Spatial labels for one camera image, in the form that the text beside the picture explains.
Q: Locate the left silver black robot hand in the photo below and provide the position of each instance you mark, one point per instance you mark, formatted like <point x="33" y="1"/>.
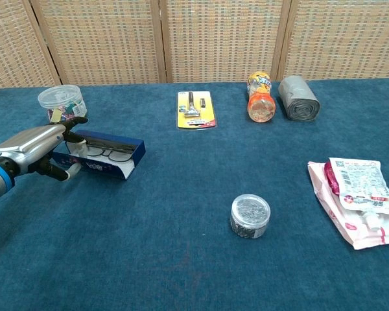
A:
<point x="32" y="144"/>

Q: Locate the blue folding glasses case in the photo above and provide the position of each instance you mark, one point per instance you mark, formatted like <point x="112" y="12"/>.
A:
<point x="100" y="166"/>

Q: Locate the black thin-framed eyeglasses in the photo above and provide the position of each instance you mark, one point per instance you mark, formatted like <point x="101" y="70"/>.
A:
<point x="120" y="155"/>

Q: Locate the yellow razor blister pack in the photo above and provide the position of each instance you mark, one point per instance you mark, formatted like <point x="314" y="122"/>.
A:
<point x="196" y="121"/>

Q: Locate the clear jar of binder clips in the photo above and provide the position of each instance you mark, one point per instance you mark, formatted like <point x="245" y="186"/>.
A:
<point x="61" y="100"/>

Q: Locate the blue carpet table cover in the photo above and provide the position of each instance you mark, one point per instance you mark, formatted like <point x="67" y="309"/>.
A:
<point x="181" y="275"/>

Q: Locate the woven bamboo folding screen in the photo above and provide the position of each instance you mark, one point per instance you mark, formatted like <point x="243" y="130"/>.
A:
<point x="214" y="39"/>

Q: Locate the round clear tin of pins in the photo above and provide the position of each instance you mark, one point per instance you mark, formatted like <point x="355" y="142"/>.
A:
<point x="250" y="210"/>

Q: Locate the orange drink bottle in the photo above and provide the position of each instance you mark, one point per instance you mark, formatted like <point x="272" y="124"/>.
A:
<point x="261" y="107"/>

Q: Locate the grey garbage bag roll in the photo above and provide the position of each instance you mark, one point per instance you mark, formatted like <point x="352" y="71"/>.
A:
<point x="298" y="103"/>

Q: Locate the pink white plastic pack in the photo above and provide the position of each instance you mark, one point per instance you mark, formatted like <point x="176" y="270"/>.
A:
<point x="337" y="220"/>

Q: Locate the white labelled spout pouch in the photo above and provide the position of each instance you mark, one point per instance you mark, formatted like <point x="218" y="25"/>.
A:
<point x="360" y="184"/>

